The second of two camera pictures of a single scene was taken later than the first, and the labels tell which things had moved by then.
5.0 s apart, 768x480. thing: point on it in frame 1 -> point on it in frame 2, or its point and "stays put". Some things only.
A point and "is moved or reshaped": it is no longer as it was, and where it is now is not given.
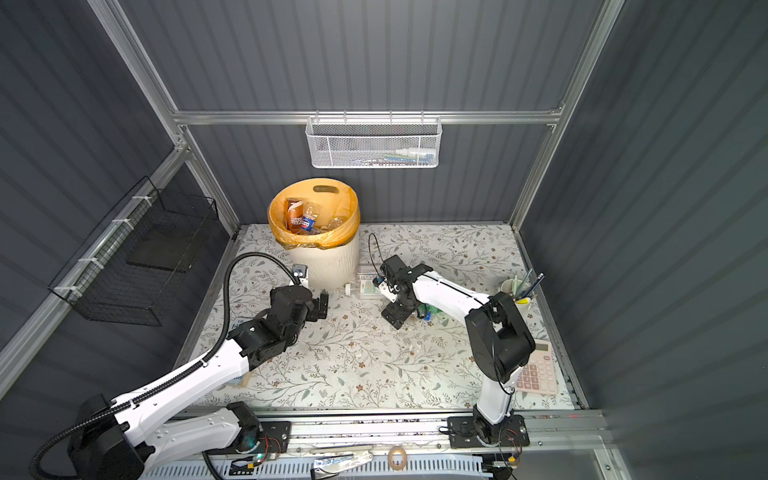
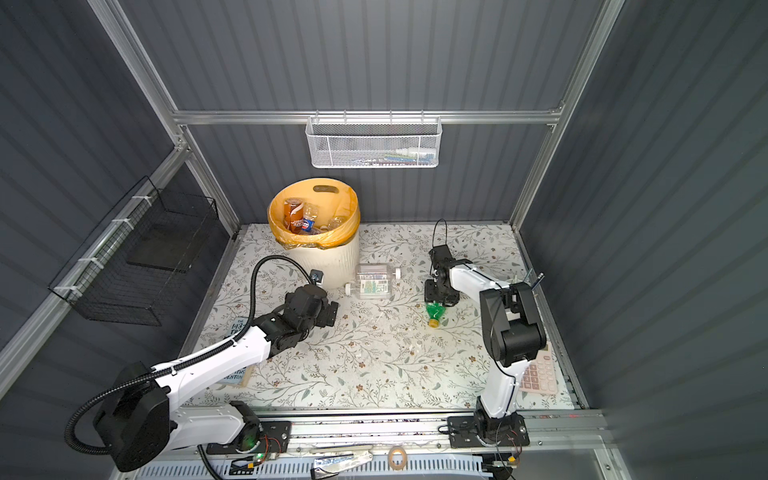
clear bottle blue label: x=311 y=211 stays put
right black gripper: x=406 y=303 -> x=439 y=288
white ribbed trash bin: x=331 y=268 stays put
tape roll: x=393 y=466 stays put
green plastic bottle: x=433 y=314 is moved or reshaped
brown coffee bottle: x=293 y=214 stays put
